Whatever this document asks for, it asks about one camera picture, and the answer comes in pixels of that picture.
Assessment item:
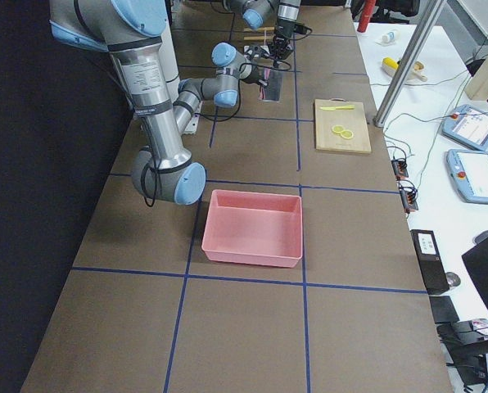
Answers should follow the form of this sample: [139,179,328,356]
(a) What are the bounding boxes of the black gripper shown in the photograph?
[268,35,293,60]
[243,63,269,86]

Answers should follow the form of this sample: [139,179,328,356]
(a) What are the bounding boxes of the grey pink cloth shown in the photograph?
[259,68,282,102]

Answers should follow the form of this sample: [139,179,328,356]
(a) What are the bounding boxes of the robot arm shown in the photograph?
[222,0,300,60]
[49,1,268,205]

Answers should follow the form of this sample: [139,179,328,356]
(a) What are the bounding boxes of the white wooden towel rack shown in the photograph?
[243,26,274,46]

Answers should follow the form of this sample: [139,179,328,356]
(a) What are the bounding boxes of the yellow plastic knife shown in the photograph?
[319,105,355,111]

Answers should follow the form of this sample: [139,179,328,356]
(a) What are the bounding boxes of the lemon slice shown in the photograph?
[332,124,345,134]
[340,129,355,140]

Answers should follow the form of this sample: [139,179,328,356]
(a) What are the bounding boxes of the wooden cutting board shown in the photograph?
[314,99,372,154]

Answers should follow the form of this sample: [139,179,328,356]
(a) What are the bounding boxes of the red cylinder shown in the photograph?
[357,0,376,33]

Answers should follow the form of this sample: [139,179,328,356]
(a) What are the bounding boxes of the white tube bottle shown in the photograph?
[381,29,400,45]

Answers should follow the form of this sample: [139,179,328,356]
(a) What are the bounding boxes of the pink plastic bin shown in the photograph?
[201,189,303,268]

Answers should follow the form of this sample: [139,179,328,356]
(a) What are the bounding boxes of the orange connector block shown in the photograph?
[391,159,409,180]
[399,186,418,214]

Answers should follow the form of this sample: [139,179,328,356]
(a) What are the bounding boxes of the teach pendant far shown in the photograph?
[441,104,488,151]

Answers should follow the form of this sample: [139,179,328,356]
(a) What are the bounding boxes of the teach pendant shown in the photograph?
[441,104,488,151]
[445,149,488,205]

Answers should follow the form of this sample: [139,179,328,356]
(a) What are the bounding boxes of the teach pendant near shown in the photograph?
[445,149,488,205]

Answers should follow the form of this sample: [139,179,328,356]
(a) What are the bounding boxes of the black power box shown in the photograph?
[410,229,450,295]

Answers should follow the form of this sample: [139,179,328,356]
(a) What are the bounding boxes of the aluminium frame post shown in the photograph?
[373,0,446,128]

